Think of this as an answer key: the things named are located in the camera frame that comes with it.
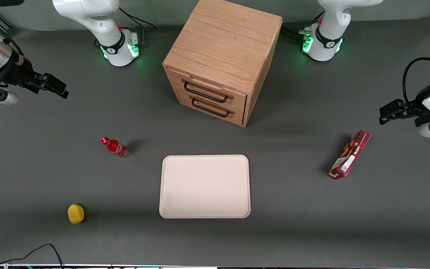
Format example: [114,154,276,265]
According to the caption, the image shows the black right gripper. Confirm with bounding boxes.
[0,56,69,99]

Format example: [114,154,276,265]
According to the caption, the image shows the red cola bottle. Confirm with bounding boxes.
[101,137,130,158]

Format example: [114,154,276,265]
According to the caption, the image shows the black cables at left base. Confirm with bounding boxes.
[280,22,312,44]

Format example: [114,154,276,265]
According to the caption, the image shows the black cable on table edge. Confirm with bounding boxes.
[0,244,65,269]

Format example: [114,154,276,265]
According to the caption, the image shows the yellow lemon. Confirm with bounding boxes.
[68,204,85,225]

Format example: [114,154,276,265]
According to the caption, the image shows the beige plastic tray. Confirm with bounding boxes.
[159,155,251,219]

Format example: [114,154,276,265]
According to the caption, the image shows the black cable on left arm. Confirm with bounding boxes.
[403,57,430,105]

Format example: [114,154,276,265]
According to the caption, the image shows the wooden drawer cabinet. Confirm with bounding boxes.
[162,0,283,128]

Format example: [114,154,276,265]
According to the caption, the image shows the wooden drawer with handle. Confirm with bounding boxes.
[178,90,246,126]
[166,67,248,109]

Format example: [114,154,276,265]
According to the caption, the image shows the red cookie box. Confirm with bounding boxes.
[328,130,371,180]

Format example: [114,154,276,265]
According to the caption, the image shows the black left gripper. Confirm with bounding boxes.
[379,98,430,127]

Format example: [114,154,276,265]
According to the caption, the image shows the black cables at base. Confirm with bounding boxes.
[119,7,156,47]
[280,22,312,44]

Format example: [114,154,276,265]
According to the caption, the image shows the black metal drawer handle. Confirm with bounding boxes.
[184,82,229,103]
[191,98,231,118]

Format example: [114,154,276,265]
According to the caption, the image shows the black cables at right base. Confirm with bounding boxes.
[119,7,156,47]

